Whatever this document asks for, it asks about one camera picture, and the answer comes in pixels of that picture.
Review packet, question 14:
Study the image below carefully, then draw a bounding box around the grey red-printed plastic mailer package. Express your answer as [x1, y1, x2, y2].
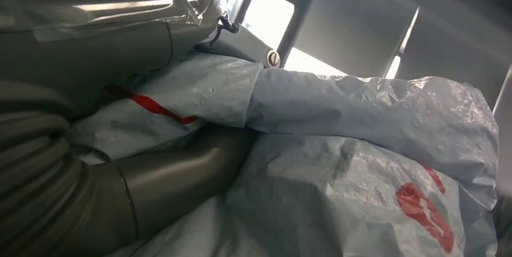
[68, 50, 501, 257]

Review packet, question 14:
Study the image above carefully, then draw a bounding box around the dark metal frame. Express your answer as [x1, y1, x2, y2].
[225, 0, 319, 69]

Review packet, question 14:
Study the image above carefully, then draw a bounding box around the ribbed grey left arm sleeve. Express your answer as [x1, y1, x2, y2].
[0, 79, 139, 257]

